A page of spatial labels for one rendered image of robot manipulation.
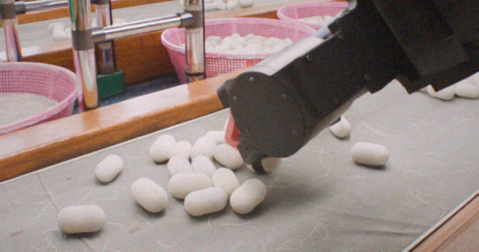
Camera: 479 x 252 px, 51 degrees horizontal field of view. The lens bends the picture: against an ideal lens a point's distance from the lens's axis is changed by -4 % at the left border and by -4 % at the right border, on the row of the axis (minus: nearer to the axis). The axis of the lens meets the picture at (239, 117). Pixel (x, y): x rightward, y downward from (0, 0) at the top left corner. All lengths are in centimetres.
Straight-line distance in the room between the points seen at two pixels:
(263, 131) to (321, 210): 14
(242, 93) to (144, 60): 63
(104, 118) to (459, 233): 36
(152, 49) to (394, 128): 50
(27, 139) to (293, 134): 30
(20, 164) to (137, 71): 46
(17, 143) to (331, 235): 30
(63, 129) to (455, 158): 39
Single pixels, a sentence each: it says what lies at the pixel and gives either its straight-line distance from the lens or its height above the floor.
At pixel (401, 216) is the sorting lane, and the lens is 44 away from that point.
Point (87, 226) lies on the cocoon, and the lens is 40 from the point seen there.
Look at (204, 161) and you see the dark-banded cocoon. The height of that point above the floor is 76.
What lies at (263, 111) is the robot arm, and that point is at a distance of 30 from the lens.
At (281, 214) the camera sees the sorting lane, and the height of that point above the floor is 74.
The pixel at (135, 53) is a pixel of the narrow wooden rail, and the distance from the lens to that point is 92.
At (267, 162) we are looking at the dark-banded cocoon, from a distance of 46.
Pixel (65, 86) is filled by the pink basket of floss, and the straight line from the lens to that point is 71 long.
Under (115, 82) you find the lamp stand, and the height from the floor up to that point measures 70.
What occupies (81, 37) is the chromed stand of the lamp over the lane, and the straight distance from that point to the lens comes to 57.
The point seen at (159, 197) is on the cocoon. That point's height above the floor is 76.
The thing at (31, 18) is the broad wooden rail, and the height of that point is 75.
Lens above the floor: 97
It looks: 22 degrees down
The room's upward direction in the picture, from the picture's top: straight up
